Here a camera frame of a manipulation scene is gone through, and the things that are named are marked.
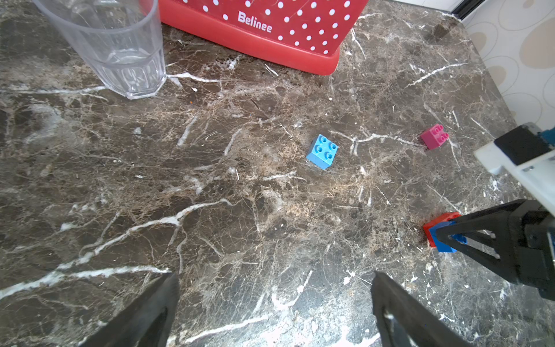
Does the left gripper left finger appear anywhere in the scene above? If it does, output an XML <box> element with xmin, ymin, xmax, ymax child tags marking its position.
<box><xmin>82</xmin><ymin>273</ymin><xmax>179</xmax><ymax>347</ymax></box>

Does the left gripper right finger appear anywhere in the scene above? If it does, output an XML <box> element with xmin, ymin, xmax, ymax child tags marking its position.
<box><xmin>371</xmin><ymin>271</ymin><xmax>470</xmax><ymax>346</ymax></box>

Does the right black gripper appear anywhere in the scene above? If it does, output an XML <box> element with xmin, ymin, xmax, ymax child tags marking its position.
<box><xmin>435</xmin><ymin>199</ymin><xmax>554</xmax><ymax>301</ymax></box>

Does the red lego brick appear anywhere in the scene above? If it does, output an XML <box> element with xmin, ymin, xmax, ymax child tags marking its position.
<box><xmin>423</xmin><ymin>212</ymin><xmax>461</xmax><ymax>248</ymax></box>

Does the dark blue small lego brick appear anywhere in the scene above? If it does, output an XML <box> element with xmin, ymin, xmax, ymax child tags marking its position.
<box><xmin>428</xmin><ymin>220</ymin><xmax>468</xmax><ymax>254</ymax></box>

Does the magenta small lego brick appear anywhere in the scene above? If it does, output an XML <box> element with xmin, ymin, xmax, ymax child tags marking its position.
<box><xmin>420</xmin><ymin>124</ymin><xmax>449</xmax><ymax>150</ymax></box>

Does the light blue small lego brick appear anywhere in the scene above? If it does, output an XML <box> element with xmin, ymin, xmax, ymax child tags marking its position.
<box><xmin>306</xmin><ymin>134</ymin><xmax>339</xmax><ymax>170</ymax></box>

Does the red polka dot toaster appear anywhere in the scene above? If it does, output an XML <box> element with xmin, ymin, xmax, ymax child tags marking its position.
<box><xmin>159</xmin><ymin>0</ymin><xmax>367</xmax><ymax>75</ymax></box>

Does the clear plastic cup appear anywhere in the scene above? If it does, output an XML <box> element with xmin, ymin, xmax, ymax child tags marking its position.
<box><xmin>35</xmin><ymin>0</ymin><xmax>167</xmax><ymax>100</ymax></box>

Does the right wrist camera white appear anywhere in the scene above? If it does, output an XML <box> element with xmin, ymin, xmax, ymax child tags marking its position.
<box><xmin>474</xmin><ymin>122</ymin><xmax>555</xmax><ymax>214</ymax></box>

